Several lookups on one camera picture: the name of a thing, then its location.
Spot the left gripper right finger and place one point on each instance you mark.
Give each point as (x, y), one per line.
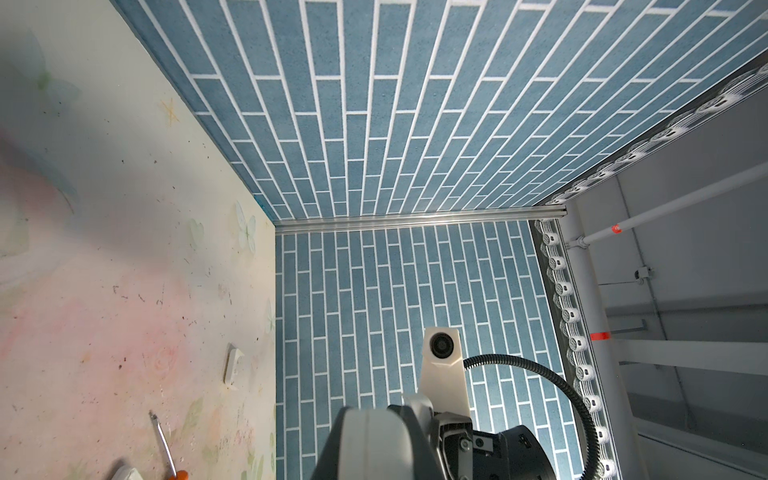
(425, 463)

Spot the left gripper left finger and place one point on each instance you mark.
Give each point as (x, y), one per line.
(327, 464)

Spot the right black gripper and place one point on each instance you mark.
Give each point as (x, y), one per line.
(465, 453)

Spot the grey buttoned remote control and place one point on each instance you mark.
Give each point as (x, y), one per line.
(375, 445)

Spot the white battery cover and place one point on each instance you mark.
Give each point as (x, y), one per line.
(233, 366)

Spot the orange black screwdriver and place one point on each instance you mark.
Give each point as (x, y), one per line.
(175, 473)

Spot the white air conditioner remote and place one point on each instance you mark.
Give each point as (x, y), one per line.
(126, 472)

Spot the white ceiling pipe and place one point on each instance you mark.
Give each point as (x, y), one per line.
(693, 198)

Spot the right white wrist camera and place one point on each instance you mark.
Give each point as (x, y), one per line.
(442, 379)

